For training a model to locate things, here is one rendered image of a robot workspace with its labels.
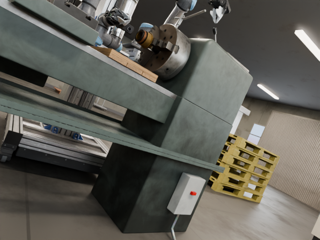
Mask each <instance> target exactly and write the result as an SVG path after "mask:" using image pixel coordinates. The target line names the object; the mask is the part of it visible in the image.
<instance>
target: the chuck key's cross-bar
mask: <svg viewBox="0 0 320 240"><path fill-rule="evenodd" d="M204 12H206V10H202V11H199V12H197V13H194V14H192V15H189V16H187V17H185V18H184V17H182V18H181V19H182V20H185V19H188V18H191V17H193V16H196V15H199V14H201V13H204ZM179 18H180V17H175V19H179Z"/></svg>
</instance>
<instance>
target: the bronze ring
mask: <svg viewBox="0 0 320 240"><path fill-rule="evenodd" d="M152 40H153V35H152V34H151V33H148V32H147V31H145V30H143V29H141V30H139V31H138V32H137V34H136V36H135V41H136V42H137V43H138V44H139V45H141V46H142V47H143V48H144V49H145V48H151V47H152V46H151V45H150V44H151V43H152Z"/></svg>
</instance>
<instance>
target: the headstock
mask: <svg viewBox="0 0 320 240"><path fill-rule="evenodd" d="M189 40H190V55H189V58H188V60H187V62H186V64H185V66H184V67H183V69H182V70H181V71H180V72H179V73H178V74H177V75H176V76H174V77H173V78H171V79H169V80H159V79H157V80H156V82H155V83H156V84H158V85H159V86H161V87H163V88H165V89H166V90H168V91H170V92H172V93H174V94H175V95H177V96H180V97H183V98H185V99H187V100H188V101H190V102H192V103H194V104H195V105H197V106H199V107H201V108H202V109H204V110H206V111H208V112H209V113H211V114H213V115H215V116H217V117H218V118H220V119H222V120H224V121H225V122H227V123H229V124H231V125H233V123H234V121H235V118H236V116H237V114H238V112H239V109H240V107H241V105H242V103H243V100H244V98H245V96H246V94H247V91H248V89H249V87H250V85H251V82H252V80H253V77H252V76H251V75H250V74H249V73H248V72H247V71H246V70H245V69H244V68H243V67H242V66H240V64H238V63H237V62H236V60H234V59H233V58H232V57H231V56H230V55H229V54H228V53H227V52H226V51H225V50H224V49H223V48H222V47H221V46H220V45H219V44H218V43H217V42H215V41H214V40H212V39H195V38H189Z"/></svg>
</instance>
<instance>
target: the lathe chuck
mask: <svg viewBox="0 0 320 240"><path fill-rule="evenodd" d="M160 40H162V41H169V42H170V43H172V44H173V45H176V46H178V47H179V48H178V50H177V53H175V52H173V51H159V50H157V49H156V48H155V47H153V46H152V47H151V48H150V49H151V50H153V51H154V52H155V53H156V55H153V56H152V58H151V59H150V60H149V62H148V63H147V64H146V65H145V67H144V68H146V69H147V70H149V71H151V72H152V73H154V74H156V75H157V76H158V78H164V77H167V76H169V75H170V74H172V73H173V72H174V71H175V70H176V69H177V67H178V66H179V65H180V64H181V62H182V60H183V59H184V56H185V54H186V50H187V39H186V36H185V35H184V34H183V33H182V32H181V31H180V30H178V29H177V28H176V27H175V26H174V25H172V24H164V25H161V26H160ZM174 53H175V54H174ZM167 67H169V68H170V70H169V71H165V68H167Z"/></svg>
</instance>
